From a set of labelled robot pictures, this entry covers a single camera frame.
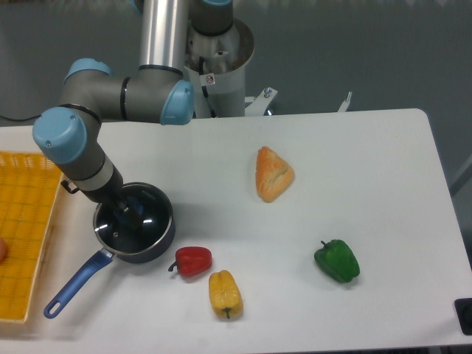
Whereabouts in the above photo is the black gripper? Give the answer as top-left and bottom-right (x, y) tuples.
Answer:
(60, 164), (143, 229)

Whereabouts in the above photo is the glass lid blue knob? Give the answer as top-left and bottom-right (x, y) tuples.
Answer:
(93, 182), (176, 263)

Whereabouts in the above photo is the dark saucepan blue handle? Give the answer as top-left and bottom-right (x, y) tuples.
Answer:
(43, 181), (176, 319)

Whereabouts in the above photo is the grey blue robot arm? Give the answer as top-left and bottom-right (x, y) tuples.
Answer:
(32, 1), (236, 227)

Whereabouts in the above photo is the red bell pepper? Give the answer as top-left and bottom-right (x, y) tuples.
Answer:
(168, 246), (212, 277)

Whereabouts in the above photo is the yellow woven basket tray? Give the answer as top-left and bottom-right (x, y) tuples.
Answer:
(1, 150), (63, 323)

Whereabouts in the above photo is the yellow bell pepper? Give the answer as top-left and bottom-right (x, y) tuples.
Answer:
(209, 270), (243, 319)

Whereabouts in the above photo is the orange triangular bread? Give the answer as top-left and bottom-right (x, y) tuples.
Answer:
(255, 146), (295, 203)

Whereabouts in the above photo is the green bell pepper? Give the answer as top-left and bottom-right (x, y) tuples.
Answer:
(313, 239), (361, 283)

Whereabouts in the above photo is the black device at table edge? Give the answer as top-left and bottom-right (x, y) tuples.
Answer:
(454, 298), (472, 336)

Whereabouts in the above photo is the black floor cable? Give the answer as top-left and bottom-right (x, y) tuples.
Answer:
(0, 113), (41, 122)

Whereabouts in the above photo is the white metal bracket right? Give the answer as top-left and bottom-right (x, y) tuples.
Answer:
(338, 91), (353, 113)

